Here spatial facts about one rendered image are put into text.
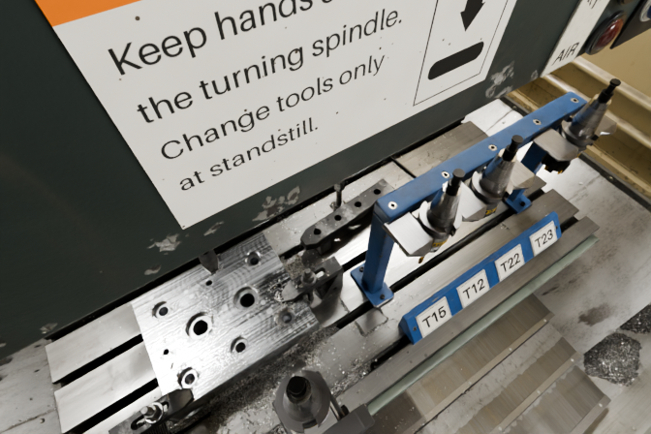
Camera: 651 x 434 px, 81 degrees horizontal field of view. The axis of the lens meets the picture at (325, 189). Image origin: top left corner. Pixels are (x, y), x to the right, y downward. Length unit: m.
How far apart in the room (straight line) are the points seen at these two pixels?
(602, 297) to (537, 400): 0.32
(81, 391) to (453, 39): 0.90
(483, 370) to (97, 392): 0.82
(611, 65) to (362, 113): 1.08
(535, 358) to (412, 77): 1.01
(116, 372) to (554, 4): 0.90
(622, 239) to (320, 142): 1.18
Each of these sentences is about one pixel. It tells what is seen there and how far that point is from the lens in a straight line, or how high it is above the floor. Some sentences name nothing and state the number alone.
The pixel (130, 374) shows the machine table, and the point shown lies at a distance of 0.92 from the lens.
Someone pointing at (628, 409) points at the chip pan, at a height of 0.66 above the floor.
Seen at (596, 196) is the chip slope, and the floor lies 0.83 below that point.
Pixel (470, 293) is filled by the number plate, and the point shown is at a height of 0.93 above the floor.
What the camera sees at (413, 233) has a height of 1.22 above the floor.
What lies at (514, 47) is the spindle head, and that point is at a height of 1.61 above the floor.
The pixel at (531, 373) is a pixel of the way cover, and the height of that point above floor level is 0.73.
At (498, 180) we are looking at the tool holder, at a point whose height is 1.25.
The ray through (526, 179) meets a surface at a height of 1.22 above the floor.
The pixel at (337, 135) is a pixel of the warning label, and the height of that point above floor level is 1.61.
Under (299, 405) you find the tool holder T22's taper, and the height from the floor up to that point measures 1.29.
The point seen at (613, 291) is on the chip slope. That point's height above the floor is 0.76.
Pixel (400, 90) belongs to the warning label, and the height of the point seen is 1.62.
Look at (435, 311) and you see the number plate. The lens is 0.84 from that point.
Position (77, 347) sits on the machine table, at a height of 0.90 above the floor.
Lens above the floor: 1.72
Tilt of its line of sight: 55 degrees down
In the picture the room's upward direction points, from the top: 1 degrees counter-clockwise
